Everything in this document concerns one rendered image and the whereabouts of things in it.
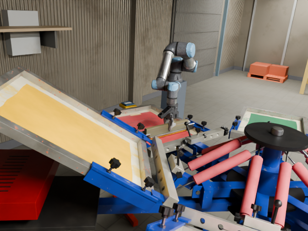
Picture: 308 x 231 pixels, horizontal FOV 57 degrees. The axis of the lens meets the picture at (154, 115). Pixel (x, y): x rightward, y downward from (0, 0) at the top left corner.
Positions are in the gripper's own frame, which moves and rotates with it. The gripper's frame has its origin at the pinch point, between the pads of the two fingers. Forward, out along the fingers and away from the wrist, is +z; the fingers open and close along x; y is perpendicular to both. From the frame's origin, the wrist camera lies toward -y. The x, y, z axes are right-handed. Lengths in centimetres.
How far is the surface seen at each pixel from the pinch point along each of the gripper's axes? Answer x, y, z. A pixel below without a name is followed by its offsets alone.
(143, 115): 45.4, 9.2, 6.3
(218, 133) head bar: -26.5, 27.6, -0.9
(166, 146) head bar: -26.5, -22.2, -2.1
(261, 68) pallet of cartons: 345, 644, 68
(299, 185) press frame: -95, 16, 0
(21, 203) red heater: -46, -113, -8
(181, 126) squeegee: -1.5, 12.8, 0.1
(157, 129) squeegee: -1.5, -10.7, -2.5
